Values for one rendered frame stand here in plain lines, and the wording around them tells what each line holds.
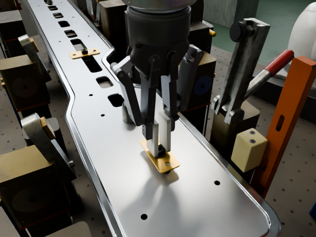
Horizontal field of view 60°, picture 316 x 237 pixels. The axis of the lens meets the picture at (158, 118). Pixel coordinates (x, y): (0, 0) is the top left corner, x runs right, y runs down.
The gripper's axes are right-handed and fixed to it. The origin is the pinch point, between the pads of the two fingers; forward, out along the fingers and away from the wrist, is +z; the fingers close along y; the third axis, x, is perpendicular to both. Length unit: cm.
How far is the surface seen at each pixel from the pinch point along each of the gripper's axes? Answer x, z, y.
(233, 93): 1.3, -4.4, -13.5
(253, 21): -0.4, -15.4, -16.1
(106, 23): -59, 3, -12
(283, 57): 0.5, -8.2, -24.2
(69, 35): -65, 7, 0
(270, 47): -173, 105, -237
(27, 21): -288, 71, 4
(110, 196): 3.5, 6.0, 10.2
